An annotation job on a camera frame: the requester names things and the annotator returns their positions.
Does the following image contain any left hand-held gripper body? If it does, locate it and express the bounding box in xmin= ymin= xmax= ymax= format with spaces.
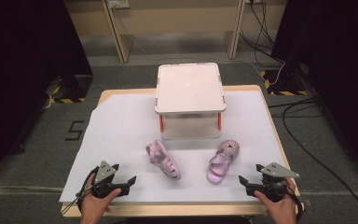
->
xmin=90 ymin=160 xmax=130 ymax=200

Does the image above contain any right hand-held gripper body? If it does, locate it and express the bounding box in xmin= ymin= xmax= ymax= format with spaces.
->
xmin=254 ymin=161 xmax=301 ymax=203

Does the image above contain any pink child sandal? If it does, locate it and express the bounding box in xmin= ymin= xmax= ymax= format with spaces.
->
xmin=206 ymin=139 xmax=241 ymax=185
xmin=145 ymin=139 xmax=182 ymax=181

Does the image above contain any white two-tier shelf rack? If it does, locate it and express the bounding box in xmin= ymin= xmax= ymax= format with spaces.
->
xmin=154 ymin=62 xmax=227 ymax=141

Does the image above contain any person's left hand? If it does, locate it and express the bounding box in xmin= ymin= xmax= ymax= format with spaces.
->
xmin=79 ymin=181 xmax=123 ymax=217

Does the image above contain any person's right hand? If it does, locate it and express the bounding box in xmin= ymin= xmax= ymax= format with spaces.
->
xmin=254 ymin=177 xmax=299 ymax=217

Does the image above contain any white paper table sheet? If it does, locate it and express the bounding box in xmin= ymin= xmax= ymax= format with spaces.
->
xmin=59 ymin=90 xmax=295 ymax=205

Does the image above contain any person's dark clothing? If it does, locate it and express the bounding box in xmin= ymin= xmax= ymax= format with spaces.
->
xmin=113 ymin=216 xmax=254 ymax=224

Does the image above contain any yellow black striped stand base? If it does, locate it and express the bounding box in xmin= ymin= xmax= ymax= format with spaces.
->
xmin=259 ymin=69 xmax=309 ymax=97
xmin=46 ymin=74 xmax=93 ymax=105

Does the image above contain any black curtain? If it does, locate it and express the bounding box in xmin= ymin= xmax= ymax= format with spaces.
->
xmin=0 ymin=0 xmax=93 ymax=189
xmin=270 ymin=0 xmax=358 ymax=185

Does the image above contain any beige wooden desk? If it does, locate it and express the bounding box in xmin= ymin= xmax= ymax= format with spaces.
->
xmin=63 ymin=0 xmax=288 ymax=64

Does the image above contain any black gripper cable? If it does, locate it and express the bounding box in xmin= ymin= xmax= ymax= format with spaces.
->
xmin=287 ymin=186 xmax=306 ymax=222
xmin=60 ymin=167 xmax=101 ymax=217

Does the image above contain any long black floor cable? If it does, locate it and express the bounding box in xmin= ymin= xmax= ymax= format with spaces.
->
xmin=281 ymin=98 xmax=358 ymax=224

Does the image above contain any black hanging cable bundle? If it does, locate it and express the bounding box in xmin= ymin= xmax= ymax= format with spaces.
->
xmin=239 ymin=0 xmax=286 ymax=68

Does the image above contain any white wall power outlet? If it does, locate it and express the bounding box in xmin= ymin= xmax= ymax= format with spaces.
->
xmin=107 ymin=0 xmax=131 ymax=9

